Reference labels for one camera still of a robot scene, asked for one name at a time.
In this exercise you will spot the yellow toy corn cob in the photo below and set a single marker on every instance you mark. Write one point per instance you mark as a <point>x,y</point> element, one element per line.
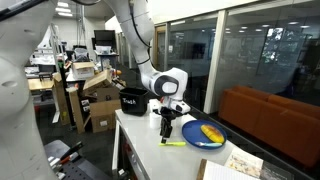
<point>211,133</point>

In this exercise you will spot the small white box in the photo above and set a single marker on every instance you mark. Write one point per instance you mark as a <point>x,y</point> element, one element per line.
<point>154,105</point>

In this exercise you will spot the printed paper sheet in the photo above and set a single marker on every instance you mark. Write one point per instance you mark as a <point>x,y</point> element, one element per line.
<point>246,163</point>

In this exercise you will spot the black computer monitor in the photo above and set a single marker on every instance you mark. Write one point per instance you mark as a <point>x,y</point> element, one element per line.
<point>105,38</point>

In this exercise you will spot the leaning cardboard panel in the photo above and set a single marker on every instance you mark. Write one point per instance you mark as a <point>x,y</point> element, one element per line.
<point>77,110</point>

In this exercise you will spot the tall cardboard panel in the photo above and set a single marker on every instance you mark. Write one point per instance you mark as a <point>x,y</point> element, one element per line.
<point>61,100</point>

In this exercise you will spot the black trash bin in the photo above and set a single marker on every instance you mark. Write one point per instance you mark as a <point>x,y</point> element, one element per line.
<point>134,101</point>

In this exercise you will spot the black perforated breadboard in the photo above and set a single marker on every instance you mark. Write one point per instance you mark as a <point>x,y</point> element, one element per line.
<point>80,168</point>

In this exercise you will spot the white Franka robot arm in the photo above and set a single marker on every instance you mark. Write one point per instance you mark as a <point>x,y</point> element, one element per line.
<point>20,100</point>

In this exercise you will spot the white topped cardboard box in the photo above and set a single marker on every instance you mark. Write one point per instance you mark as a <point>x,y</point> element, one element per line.
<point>82,70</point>

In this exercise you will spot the light blue plastic spoon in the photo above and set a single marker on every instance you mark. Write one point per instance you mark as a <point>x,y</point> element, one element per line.
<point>210,145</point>

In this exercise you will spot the blue round plate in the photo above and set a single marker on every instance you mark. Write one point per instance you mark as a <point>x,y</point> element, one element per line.
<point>191,133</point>

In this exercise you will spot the open flap cardboard box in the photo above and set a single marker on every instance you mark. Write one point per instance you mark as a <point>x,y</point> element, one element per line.
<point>100,85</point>

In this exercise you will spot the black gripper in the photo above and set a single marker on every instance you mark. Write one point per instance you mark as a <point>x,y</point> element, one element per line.
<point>166,118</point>

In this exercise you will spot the orange sofa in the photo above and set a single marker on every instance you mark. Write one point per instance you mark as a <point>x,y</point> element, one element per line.
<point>276,123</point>

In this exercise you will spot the white open notebook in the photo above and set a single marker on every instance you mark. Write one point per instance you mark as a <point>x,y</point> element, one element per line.
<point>220,172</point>

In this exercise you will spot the yellow highlighter pen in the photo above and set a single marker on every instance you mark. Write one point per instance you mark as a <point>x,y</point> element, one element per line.
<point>173,144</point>

